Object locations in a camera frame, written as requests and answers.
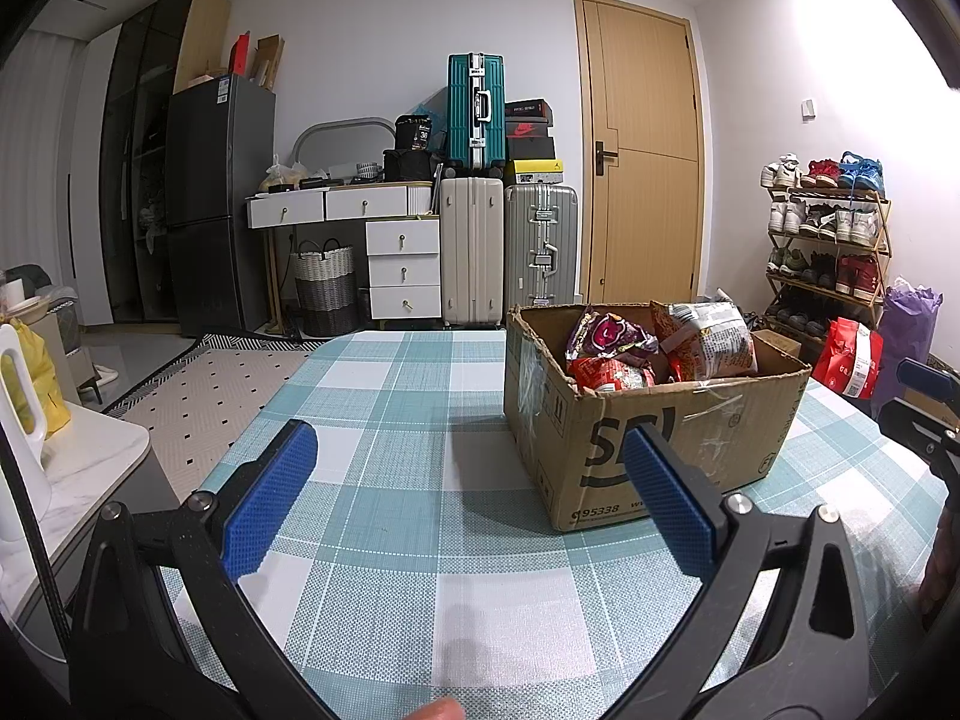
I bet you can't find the shoe rack with shoes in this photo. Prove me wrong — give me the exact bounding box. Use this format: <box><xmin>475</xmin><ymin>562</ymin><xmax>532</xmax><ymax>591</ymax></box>
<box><xmin>760</xmin><ymin>151</ymin><xmax>890</xmax><ymax>335</ymax></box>

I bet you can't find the silver hard suitcase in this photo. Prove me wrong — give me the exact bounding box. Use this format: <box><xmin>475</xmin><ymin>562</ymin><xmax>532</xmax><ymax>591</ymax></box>
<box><xmin>503</xmin><ymin>183</ymin><xmax>581</xmax><ymax>317</ymax></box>

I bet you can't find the dark grey refrigerator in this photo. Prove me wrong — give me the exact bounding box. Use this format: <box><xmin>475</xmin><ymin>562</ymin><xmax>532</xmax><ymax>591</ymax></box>
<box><xmin>164</xmin><ymin>73</ymin><xmax>278</xmax><ymax>339</ymax></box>

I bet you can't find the wooden door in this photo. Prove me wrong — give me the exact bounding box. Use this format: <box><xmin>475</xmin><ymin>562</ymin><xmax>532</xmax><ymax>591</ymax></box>
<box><xmin>573</xmin><ymin>0</ymin><xmax>703</xmax><ymax>309</ymax></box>

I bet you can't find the purple gift bag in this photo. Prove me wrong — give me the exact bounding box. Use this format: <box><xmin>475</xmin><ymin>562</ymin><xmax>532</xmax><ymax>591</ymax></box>
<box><xmin>873</xmin><ymin>277</ymin><xmax>944</xmax><ymax>410</ymax></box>

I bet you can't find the teal hard suitcase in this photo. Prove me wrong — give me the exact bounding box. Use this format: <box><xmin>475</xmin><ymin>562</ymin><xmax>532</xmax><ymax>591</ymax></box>
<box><xmin>447</xmin><ymin>52</ymin><xmax>508</xmax><ymax>170</ymax></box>

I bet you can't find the white desk with drawers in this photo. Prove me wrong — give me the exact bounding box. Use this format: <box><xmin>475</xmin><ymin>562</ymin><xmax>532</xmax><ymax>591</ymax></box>
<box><xmin>247</xmin><ymin>181</ymin><xmax>443</xmax><ymax>335</ymax></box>

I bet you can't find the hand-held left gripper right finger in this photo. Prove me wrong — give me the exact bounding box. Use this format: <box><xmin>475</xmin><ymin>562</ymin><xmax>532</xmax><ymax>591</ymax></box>
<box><xmin>592</xmin><ymin>424</ymin><xmax>871</xmax><ymax>720</ymax></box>

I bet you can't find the dark red snack packet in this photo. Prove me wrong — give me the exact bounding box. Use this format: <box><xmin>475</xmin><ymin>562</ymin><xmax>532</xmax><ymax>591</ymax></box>
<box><xmin>568</xmin><ymin>355</ymin><xmax>656</xmax><ymax>395</ymax></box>

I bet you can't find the grey chair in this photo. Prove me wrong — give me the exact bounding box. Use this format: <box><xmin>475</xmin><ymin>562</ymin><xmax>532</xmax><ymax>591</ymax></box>
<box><xmin>25</xmin><ymin>263</ymin><xmax>118</xmax><ymax>403</ymax></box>

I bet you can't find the red gift bag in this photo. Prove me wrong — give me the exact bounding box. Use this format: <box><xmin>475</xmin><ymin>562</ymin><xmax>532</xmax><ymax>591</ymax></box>
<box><xmin>811</xmin><ymin>316</ymin><xmax>885</xmax><ymax>399</ymax></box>

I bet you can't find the beige round bowl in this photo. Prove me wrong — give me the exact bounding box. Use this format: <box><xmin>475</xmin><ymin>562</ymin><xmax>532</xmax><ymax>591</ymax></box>
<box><xmin>0</xmin><ymin>295</ymin><xmax>50</xmax><ymax>324</ymax></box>

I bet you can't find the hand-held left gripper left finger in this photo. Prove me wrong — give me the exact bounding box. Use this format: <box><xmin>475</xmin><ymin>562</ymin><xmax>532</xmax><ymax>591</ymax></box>
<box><xmin>71</xmin><ymin>420</ymin><xmax>342</xmax><ymax>720</ymax></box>

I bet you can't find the flat brown cardboard piece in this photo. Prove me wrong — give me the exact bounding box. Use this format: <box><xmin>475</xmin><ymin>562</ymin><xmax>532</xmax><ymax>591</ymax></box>
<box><xmin>250</xmin><ymin>34</ymin><xmax>285</xmax><ymax>92</ymax></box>

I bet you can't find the beige hard suitcase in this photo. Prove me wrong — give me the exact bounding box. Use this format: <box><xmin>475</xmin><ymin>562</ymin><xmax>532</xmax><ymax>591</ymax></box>
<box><xmin>438</xmin><ymin>168</ymin><xmax>506</xmax><ymax>330</ymax></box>

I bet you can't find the tall dark glass cabinet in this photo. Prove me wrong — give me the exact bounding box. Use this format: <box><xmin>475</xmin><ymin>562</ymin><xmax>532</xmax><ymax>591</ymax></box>
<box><xmin>99</xmin><ymin>0</ymin><xmax>233</xmax><ymax>324</ymax></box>

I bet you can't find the white orange noodle snack packet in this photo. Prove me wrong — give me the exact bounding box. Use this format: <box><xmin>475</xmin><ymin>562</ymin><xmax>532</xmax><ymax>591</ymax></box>
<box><xmin>650</xmin><ymin>299</ymin><xmax>759</xmax><ymax>384</ymax></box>

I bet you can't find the white dotted rug black border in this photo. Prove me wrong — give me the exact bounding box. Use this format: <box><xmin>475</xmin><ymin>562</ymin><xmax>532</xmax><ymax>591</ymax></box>
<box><xmin>100</xmin><ymin>333</ymin><xmax>339</xmax><ymax>482</ymax></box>

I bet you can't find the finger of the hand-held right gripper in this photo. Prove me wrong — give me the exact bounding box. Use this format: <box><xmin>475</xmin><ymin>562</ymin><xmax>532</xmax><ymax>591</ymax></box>
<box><xmin>896</xmin><ymin>358</ymin><xmax>960</xmax><ymax>400</ymax></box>
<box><xmin>877</xmin><ymin>399</ymin><xmax>960</xmax><ymax>477</ymax></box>

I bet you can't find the white-topped side cabinet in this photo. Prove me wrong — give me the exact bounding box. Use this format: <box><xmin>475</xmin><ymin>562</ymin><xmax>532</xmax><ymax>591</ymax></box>
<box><xmin>0</xmin><ymin>404</ymin><xmax>182</xmax><ymax>662</ymax></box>

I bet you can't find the brown cardboard box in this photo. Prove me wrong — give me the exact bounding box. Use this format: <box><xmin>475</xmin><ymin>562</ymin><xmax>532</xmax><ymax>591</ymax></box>
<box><xmin>503</xmin><ymin>301</ymin><xmax>813</xmax><ymax>534</ymax></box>

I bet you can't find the large purple snack packet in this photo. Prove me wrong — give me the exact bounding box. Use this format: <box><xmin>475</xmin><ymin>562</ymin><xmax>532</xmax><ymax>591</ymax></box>
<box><xmin>565</xmin><ymin>305</ymin><xmax>662</xmax><ymax>363</ymax></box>

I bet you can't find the black yellow shoebox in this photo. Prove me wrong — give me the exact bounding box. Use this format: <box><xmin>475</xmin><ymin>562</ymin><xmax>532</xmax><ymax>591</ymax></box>
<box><xmin>508</xmin><ymin>159</ymin><xmax>564</xmax><ymax>185</ymax></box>

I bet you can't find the person's right forearm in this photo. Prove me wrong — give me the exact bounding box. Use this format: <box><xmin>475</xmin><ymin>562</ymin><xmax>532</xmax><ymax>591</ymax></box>
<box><xmin>918</xmin><ymin>505</ymin><xmax>960</xmax><ymax>620</ymax></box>

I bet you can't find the yellow plastic bag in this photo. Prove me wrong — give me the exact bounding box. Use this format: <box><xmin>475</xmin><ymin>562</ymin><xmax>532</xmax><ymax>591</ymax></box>
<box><xmin>256</xmin><ymin>157</ymin><xmax>305</xmax><ymax>193</ymax></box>

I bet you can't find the black packet white print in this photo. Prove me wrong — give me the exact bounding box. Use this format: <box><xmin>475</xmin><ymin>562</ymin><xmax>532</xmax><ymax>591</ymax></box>
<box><xmin>393</xmin><ymin>113</ymin><xmax>440</xmax><ymax>153</ymax></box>

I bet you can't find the grey arched frame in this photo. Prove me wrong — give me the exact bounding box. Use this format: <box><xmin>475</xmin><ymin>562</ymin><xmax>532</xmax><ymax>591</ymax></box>
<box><xmin>290</xmin><ymin>117</ymin><xmax>392</xmax><ymax>182</ymax></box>

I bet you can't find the white electric kettle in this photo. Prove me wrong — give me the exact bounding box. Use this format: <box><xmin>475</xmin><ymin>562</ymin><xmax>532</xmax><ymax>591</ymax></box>
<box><xmin>0</xmin><ymin>322</ymin><xmax>54</xmax><ymax>542</ymax></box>

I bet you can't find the white grey woven basket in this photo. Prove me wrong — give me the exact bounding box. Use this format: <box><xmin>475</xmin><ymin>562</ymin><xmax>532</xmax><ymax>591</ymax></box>
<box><xmin>290</xmin><ymin>238</ymin><xmax>356</xmax><ymax>338</ymax></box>

